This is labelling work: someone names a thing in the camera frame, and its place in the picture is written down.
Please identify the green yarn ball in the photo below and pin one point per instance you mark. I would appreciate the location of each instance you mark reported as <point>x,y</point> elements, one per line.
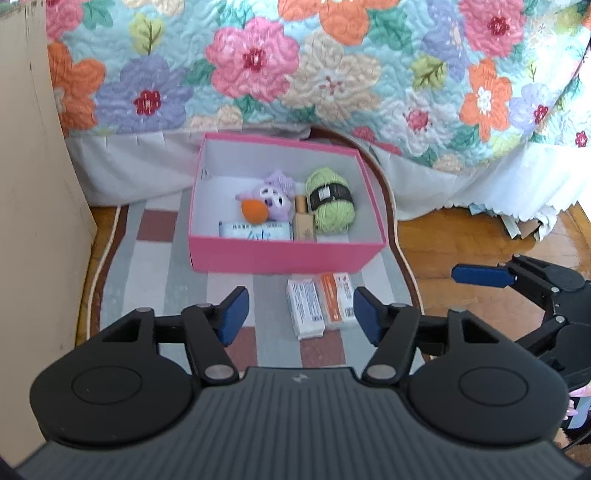
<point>332,217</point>

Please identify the white tissue pack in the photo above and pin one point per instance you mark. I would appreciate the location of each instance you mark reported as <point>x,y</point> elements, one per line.
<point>304,309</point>

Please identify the floral quilt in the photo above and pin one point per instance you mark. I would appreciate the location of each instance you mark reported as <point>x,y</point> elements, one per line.
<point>323,69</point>

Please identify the purple plush toy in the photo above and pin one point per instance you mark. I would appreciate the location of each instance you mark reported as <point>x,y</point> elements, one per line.
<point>277,198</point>

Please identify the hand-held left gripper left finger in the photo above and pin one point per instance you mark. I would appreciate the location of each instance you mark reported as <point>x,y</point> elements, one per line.
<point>233,316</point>

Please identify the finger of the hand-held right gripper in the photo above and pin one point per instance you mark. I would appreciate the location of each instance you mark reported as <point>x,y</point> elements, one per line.
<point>545,334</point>
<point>482,275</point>

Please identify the orange makeup sponge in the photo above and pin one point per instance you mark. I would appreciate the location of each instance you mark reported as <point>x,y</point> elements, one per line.
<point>253,211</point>

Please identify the paper scraps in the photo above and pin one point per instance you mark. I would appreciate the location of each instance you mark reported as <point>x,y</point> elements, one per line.
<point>517,224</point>

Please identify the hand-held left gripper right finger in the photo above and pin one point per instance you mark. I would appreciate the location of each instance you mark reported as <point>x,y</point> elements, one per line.
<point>367,316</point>

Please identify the pink cardboard box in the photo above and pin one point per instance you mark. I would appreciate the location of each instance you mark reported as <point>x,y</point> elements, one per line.
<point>277,256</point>

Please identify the foundation bottle with gold cap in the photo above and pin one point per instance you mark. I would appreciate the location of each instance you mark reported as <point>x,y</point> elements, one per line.
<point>304,226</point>

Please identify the orange label tissue pack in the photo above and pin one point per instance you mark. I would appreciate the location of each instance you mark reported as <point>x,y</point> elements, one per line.
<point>334,304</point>

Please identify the beige cardboard panel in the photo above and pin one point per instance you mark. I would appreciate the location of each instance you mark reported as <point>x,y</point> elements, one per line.
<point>32,207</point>

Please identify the checkered rug with brown border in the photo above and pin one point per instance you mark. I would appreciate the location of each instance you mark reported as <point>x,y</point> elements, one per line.
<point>143,277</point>

